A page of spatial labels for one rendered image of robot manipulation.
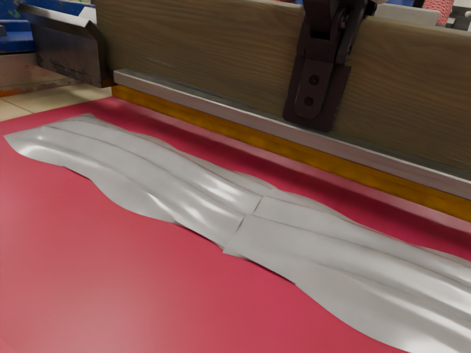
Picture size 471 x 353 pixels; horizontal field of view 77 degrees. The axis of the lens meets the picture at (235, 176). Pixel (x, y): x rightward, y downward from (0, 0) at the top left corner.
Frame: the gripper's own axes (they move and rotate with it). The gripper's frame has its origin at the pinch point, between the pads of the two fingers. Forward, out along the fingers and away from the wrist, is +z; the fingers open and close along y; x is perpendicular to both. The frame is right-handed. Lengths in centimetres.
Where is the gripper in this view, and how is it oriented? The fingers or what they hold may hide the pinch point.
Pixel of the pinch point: (322, 88)
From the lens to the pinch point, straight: 21.1
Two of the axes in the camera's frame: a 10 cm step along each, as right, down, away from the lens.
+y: -4.8, 4.0, -7.8
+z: -1.3, 8.5, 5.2
